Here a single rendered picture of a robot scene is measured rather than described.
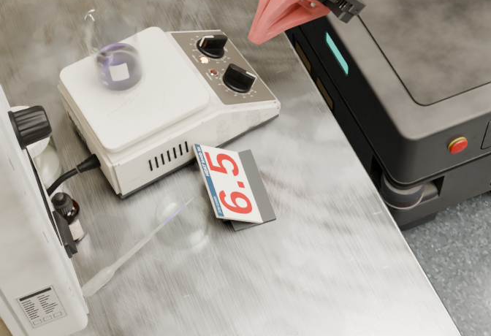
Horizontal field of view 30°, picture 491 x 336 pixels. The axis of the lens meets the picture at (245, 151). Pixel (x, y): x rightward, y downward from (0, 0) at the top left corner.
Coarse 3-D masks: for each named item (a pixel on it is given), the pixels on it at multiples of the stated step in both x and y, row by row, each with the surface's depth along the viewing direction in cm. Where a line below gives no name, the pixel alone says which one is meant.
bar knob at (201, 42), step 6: (204, 36) 98; (210, 36) 99; (216, 36) 99; (222, 36) 100; (198, 42) 100; (204, 42) 98; (210, 42) 99; (216, 42) 99; (222, 42) 100; (198, 48) 99; (204, 48) 99; (210, 48) 99; (216, 48) 100; (222, 48) 101; (204, 54) 99; (210, 54) 99; (216, 54) 99; (222, 54) 100
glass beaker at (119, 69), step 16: (96, 16) 89; (112, 16) 90; (128, 16) 89; (96, 32) 91; (112, 32) 91; (128, 32) 91; (96, 48) 86; (112, 48) 86; (128, 48) 87; (96, 64) 89; (112, 64) 88; (128, 64) 89; (112, 80) 90; (128, 80) 91
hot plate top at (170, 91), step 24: (144, 48) 95; (168, 48) 95; (72, 72) 94; (168, 72) 93; (192, 72) 93; (72, 96) 92; (96, 96) 92; (120, 96) 92; (144, 96) 92; (168, 96) 92; (192, 96) 92; (96, 120) 91; (120, 120) 90; (144, 120) 90; (168, 120) 90; (120, 144) 89
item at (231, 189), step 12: (216, 156) 95; (228, 156) 96; (216, 168) 94; (228, 168) 95; (216, 180) 92; (228, 180) 94; (240, 180) 95; (216, 192) 91; (228, 192) 92; (240, 192) 94; (228, 204) 91; (240, 204) 93; (240, 216) 91; (252, 216) 92
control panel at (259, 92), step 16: (192, 32) 101; (208, 32) 103; (192, 48) 99; (224, 48) 101; (208, 64) 98; (224, 64) 99; (240, 64) 100; (208, 80) 96; (256, 80) 99; (224, 96) 95; (240, 96) 96; (256, 96) 97; (272, 96) 98
